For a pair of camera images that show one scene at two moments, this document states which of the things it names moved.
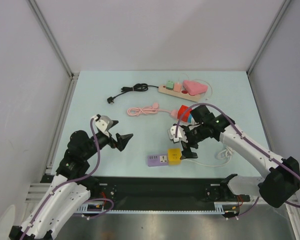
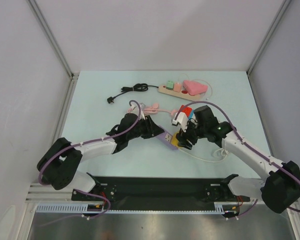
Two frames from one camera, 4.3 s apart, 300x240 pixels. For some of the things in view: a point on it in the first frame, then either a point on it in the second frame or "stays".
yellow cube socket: (174, 155) → (174, 141)
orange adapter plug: (177, 87) stays
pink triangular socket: (193, 88) stays
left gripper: (122, 140) → (151, 129)
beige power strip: (184, 94) stays
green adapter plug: (169, 85) stays
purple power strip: (156, 160) → (165, 138)
